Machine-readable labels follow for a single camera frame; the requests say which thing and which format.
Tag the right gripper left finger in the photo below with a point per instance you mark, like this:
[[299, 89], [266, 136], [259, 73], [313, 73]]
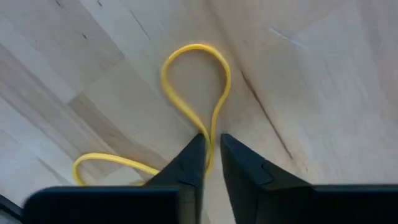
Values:
[[174, 202]]

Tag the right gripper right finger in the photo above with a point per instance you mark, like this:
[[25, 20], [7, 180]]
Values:
[[280, 202]]

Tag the yellow rubber band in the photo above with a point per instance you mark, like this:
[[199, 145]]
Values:
[[183, 105]]

